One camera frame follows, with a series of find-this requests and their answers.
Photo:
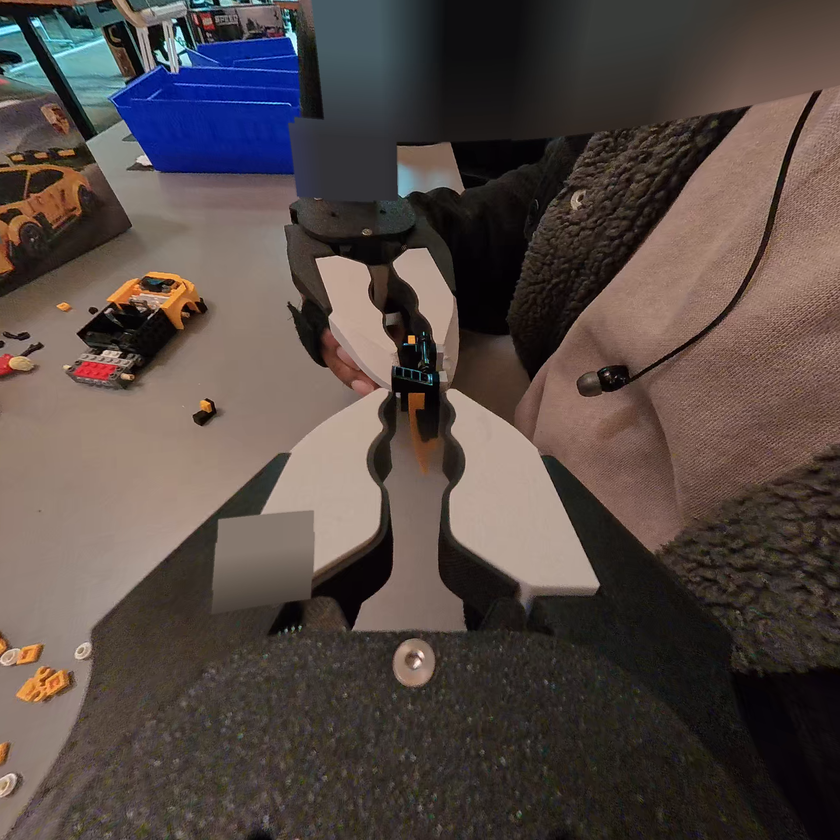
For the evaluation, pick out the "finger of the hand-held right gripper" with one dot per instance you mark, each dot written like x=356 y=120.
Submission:
x=351 y=308
x=436 y=295

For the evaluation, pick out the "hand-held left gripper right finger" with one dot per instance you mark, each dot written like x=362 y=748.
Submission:
x=518 y=518

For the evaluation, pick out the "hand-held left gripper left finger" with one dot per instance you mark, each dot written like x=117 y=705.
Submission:
x=341 y=472

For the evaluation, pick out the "orange black lego subassembly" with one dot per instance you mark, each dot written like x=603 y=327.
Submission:
x=420 y=420

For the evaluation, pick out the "small black lego brick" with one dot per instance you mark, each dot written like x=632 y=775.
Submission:
x=201 y=417

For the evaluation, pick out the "lego car chassis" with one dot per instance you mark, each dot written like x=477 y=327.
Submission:
x=131 y=328

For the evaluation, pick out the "dark boxed lego sets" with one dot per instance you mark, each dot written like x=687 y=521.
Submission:
x=236 y=23

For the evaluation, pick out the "lego set box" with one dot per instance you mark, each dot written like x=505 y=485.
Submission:
x=39 y=197

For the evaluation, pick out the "scattered small lego pieces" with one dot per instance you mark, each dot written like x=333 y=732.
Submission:
x=43 y=682

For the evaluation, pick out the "person's right hand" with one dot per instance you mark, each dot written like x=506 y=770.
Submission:
x=344 y=367

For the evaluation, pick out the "black earbud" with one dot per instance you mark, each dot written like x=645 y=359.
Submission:
x=604 y=380

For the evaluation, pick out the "blue plastic bin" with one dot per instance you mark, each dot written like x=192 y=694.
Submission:
x=210 y=131
x=256 y=52

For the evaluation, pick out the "black fleece jacket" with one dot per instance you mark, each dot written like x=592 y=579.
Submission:
x=590 y=229

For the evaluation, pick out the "beige sweatshirt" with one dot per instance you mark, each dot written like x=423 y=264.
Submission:
x=689 y=328

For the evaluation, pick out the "black slanted pole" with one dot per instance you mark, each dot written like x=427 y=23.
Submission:
x=59 y=79

